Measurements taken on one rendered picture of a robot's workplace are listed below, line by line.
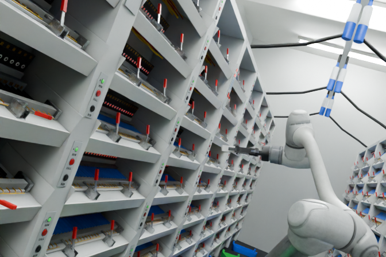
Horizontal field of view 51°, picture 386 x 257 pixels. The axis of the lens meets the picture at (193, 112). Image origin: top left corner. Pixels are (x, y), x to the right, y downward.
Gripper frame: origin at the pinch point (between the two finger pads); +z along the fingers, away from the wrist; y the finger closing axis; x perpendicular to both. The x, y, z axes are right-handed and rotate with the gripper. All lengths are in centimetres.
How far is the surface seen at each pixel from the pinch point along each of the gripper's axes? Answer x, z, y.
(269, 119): 66, 9, 310
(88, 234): -41, 34, -65
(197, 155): -3.9, 23.0, 29.9
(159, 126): 2.8, 23.5, -39.8
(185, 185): -21.9, 27.6, 28.7
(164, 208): -37, 38, 30
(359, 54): 166, -94, 329
